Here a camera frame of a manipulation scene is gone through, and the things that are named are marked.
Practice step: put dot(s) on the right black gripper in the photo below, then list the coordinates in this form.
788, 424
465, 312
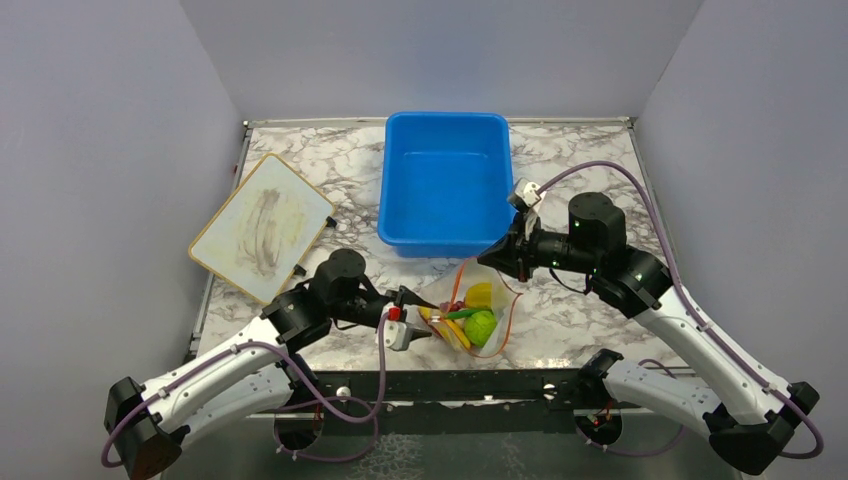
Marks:
514, 256

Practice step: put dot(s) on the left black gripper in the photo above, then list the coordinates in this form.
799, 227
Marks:
406, 297

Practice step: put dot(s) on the yellow banana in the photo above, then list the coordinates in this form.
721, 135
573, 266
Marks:
445, 328

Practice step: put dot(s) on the green chili pepper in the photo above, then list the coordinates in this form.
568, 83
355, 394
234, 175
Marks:
465, 313

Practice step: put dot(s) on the yellow green starfruit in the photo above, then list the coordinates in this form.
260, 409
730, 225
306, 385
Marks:
479, 296

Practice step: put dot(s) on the purple grape bunch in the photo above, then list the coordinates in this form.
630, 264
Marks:
449, 307

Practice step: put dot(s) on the clear zip bag orange zipper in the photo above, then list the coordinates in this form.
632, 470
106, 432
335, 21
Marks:
451, 287

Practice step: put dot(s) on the green lime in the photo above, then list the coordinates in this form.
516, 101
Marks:
479, 327

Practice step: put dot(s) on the blue plastic bin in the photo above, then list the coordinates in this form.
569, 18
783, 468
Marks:
445, 181

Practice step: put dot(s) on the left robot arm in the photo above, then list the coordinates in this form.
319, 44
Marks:
149, 423

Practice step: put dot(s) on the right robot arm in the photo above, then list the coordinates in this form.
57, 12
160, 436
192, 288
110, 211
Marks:
747, 413

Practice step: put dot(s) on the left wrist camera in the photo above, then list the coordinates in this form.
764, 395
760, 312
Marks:
393, 331

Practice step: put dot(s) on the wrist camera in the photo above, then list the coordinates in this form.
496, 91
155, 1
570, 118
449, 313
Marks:
393, 331
526, 197

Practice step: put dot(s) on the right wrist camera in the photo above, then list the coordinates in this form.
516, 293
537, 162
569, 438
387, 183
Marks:
526, 197

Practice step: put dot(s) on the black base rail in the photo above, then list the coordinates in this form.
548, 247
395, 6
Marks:
434, 402

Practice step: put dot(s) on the white board with wooden frame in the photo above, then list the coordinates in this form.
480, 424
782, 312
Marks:
263, 230

